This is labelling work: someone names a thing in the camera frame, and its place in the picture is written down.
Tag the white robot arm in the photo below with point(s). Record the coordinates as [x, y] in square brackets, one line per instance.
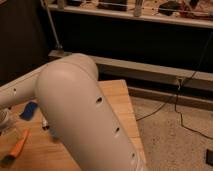
[71, 100]

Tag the white toothpaste box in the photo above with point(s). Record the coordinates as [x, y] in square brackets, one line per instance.
[45, 124]

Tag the white cluttered shelf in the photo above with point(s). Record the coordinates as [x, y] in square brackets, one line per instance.
[194, 13]

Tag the blue sponge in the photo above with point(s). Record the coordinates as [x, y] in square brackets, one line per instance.
[28, 112]

